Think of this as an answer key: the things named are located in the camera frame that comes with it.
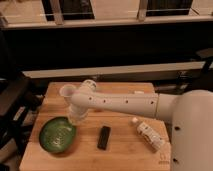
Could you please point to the green ceramic bowl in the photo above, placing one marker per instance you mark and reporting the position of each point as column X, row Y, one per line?
column 57, row 135

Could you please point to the black chair right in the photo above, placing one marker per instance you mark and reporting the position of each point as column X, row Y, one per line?
column 205, row 79

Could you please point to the translucent plastic cup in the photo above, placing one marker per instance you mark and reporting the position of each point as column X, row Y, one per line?
column 66, row 92

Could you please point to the black chair left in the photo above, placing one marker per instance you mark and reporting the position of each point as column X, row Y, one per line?
column 15, row 102

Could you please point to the black remote control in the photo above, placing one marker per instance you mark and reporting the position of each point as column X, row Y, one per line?
column 103, row 137

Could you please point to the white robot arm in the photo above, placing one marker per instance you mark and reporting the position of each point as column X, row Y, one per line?
column 191, row 116

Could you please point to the white plastic bottle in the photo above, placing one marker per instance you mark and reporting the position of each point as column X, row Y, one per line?
column 148, row 133

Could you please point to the black chair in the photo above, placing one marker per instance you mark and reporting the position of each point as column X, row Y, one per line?
column 15, row 102
column 205, row 79

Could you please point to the white rectangular sponge block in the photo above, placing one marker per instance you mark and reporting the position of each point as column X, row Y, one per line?
column 139, row 92

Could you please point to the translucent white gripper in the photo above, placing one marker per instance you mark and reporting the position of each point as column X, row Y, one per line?
column 74, row 119

